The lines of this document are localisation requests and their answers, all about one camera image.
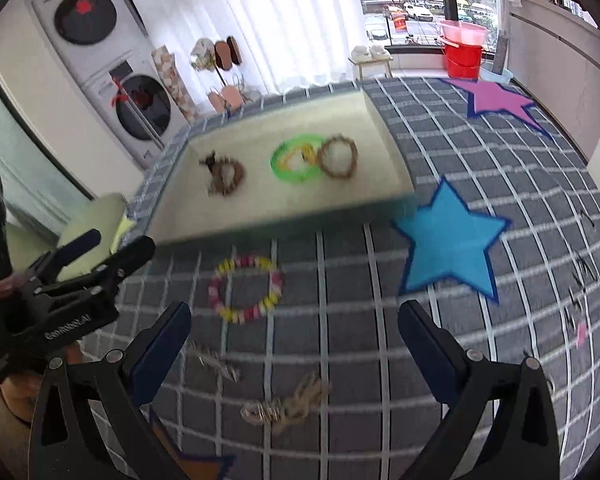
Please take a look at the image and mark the blue star patch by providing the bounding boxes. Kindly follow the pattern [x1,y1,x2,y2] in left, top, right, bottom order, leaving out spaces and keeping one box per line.
[391,177,512,304]

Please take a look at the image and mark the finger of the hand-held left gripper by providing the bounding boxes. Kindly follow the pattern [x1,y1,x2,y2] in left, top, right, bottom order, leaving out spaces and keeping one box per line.
[39,228,103,282]
[81,235,157,294]

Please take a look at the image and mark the yellow hair tie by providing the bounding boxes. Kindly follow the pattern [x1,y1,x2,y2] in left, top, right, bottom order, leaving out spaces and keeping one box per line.
[284,144,319,174]

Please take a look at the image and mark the cream tray with teal sides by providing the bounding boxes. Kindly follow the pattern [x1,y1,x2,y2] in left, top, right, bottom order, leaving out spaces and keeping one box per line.
[144,90,417,247]

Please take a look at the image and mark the small stool with white shoes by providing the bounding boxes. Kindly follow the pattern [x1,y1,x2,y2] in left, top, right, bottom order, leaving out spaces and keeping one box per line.
[348,44,394,81]

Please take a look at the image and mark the red bucket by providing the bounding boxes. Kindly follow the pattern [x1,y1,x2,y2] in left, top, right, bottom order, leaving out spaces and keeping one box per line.
[440,40,484,81]

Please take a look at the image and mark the pink yellow bead bracelet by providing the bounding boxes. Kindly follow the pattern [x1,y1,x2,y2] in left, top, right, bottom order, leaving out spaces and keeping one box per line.
[208,255,284,324]

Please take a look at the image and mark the white cabinet counter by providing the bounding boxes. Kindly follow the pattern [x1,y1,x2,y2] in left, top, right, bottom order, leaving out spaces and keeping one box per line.
[505,0,600,163]

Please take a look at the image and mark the small dark hairpins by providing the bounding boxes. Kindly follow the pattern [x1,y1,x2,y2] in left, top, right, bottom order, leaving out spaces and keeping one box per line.
[562,207,598,331]

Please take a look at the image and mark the green plastic bangle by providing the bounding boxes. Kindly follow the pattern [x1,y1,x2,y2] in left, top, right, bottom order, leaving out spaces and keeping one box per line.
[270,133,327,184]

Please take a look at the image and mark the light blue basin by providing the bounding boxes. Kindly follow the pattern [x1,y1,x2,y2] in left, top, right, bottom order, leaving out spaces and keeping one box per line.
[479,61,514,84]

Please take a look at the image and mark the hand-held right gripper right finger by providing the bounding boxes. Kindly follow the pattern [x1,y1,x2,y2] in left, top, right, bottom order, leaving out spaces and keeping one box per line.
[398,301,562,480]

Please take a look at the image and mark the white washing machine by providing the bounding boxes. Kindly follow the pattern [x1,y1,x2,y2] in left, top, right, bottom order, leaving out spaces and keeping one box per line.
[81,56,190,172]

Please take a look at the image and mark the long silver hair clip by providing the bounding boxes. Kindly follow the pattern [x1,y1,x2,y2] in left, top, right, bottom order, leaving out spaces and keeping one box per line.
[186,341,242,384]

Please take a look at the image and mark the brown braided bracelet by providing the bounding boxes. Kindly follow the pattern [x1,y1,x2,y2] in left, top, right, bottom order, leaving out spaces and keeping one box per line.
[318,134,359,180]

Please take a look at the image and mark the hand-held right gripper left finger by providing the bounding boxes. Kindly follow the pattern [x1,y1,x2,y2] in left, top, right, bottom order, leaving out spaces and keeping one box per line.
[28,301,193,480]

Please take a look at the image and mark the white curtain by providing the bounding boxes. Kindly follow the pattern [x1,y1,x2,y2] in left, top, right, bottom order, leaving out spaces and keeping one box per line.
[115,0,368,97]

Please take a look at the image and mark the slipper rack with slippers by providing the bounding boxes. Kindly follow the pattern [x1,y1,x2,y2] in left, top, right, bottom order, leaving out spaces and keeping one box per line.
[189,35,262,114]

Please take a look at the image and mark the pink star patch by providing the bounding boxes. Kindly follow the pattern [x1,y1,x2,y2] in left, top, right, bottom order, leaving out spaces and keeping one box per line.
[439,77,552,137]

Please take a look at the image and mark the person's left hand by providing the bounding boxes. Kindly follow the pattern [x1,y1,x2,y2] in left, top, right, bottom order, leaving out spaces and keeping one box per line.
[0,371,44,429]

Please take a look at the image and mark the light green sofa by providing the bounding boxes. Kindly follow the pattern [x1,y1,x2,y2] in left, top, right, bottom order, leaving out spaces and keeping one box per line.
[5,194,129,283]

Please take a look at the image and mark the pink basin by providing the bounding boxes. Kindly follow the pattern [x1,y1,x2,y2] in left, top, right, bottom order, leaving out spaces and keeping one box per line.
[436,19,489,47]

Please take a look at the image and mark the brown wooden bead bracelet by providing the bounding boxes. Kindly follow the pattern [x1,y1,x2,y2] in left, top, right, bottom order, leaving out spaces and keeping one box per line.
[206,156,247,197]

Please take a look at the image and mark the white dryer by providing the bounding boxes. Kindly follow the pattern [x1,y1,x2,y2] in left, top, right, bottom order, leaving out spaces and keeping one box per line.
[29,0,150,88]

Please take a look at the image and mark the grey checked tablecloth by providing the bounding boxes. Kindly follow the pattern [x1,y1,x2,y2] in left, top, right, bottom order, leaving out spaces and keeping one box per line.
[87,77,600,480]

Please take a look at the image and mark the red mop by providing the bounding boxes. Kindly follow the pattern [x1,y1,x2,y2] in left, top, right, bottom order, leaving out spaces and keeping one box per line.
[109,73,162,144]

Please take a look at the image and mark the small silver ornament clip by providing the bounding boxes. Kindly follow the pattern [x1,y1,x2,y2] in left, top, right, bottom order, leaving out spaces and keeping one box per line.
[240,399,282,424]

